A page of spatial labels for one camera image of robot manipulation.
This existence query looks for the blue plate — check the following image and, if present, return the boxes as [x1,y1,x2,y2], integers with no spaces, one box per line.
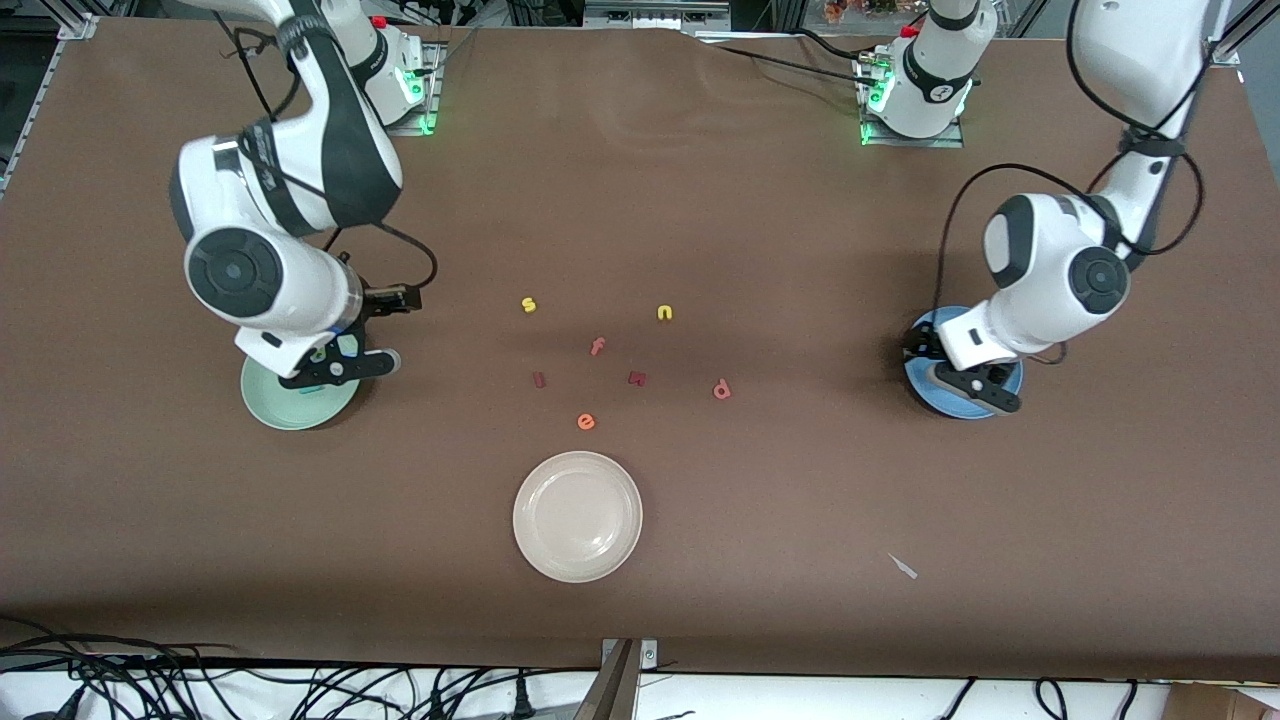
[903,306,1024,420]

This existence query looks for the green plate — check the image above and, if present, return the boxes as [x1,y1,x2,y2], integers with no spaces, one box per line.
[240,345,363,431]

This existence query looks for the brown table cover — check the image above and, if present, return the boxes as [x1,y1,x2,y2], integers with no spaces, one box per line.
[0,18,1280,683]

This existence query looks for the beige plate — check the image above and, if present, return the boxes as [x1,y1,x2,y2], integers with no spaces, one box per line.
[512,451,644,584]

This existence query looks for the orange decorative object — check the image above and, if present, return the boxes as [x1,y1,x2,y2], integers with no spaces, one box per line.
[822,0,903,23]

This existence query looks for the grey power strip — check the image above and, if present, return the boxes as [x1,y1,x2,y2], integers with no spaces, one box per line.
[583,0,732,28]

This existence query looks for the grey metal beam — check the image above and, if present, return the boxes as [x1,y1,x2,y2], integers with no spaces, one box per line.
[572,640,641,720]

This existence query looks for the cardboard box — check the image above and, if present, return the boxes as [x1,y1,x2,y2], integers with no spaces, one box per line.
[1165,683,1280,720]

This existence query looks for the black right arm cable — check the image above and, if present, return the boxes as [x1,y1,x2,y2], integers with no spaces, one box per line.
[212,0,439,293]

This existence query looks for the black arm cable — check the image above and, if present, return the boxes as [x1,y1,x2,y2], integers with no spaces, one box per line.
[935,0,1206,366]
[212,0,439,293]

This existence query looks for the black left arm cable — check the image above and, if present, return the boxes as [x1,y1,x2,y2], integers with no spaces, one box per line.
[935,0,1206,366]

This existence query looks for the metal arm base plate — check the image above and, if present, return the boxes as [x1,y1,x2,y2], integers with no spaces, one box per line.
[858,50,967,149]
[385,42,446,136]

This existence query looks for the black base cable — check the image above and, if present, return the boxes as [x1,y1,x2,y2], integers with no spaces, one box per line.
[712,43,866,85]
[795,27,881,61]

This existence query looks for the aluminium frame rail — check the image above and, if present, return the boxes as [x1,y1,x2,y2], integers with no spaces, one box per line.
[1205,0,1280,69]
[0,12,101,196]

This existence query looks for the silver metal bracket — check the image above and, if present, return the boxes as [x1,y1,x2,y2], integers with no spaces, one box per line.
[601,638,659,671]

